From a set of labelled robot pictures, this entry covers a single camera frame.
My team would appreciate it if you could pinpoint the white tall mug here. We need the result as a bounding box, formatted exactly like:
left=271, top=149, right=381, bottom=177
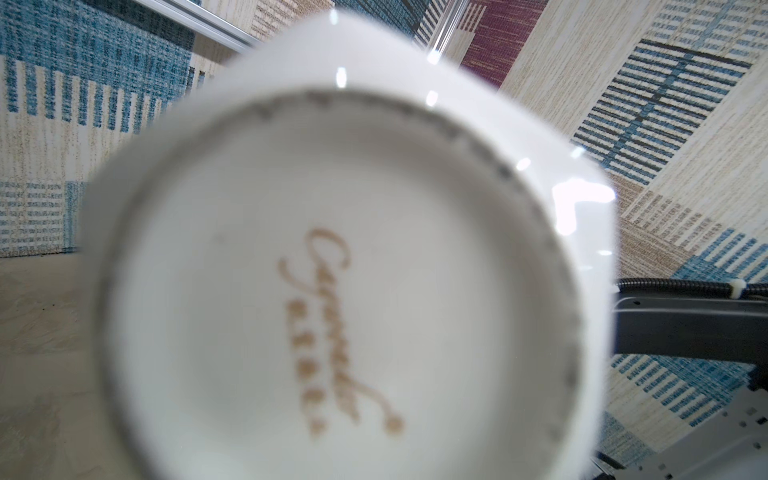
left=80, top=9, right=617, bottom=479

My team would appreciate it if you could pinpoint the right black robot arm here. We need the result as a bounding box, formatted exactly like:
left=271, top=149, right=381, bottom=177
left=612, top=278, right=767, bottom=390

